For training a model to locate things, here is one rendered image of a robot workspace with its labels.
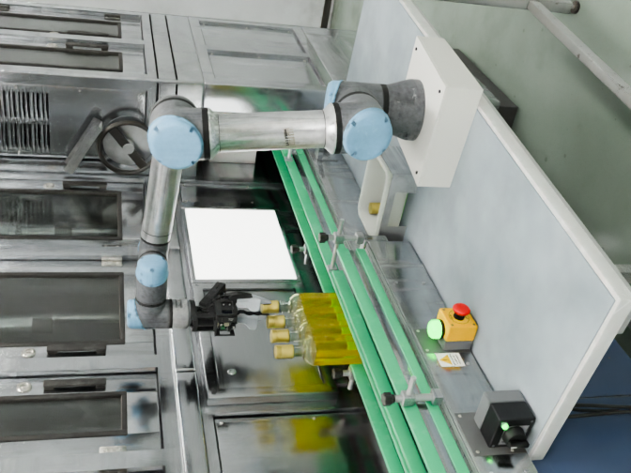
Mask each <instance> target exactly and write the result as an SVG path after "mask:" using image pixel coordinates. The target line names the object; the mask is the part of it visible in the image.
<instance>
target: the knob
mask: <svg viewBox="0 0 631 473"><path fill-rule="evenodd" d="M502 440H503V442H504V443H505V444H506V445H507V447H508V448H509V449H510V450H511V449H525V448H528V447H529V445H530V444H529V442H528V441H527V437H526V436H525V432H524V430H523V428H521V427H519V426H514V427H511V428H509V429H507V430H506V431H505V432H504V433H503V435H502Z"/></svg>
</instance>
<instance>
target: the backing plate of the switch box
mask: <svg viewBox="0 0 631 473"><path fill-rule="evenodd" d="M475 414H476V412H469V413H454V416H455V418H456V420H457V422H458V424H459V426H460V428H461V430H462V432H463V434H464V436H465V438H466V439H467V441H468V443H469V447H470V449H471V451H472V453H473V455H474V456H486V455H500V454H512V453H525V452H526V450H525V449H511V450H510V449H509V448H508V447H498V448H489V447H488V446H487V444H486V442H485V439H484V437H483V435H482V434H481V432H480V429H479V428H478V426H477V424H476V422H475V420H474V416H475Z"/></svg>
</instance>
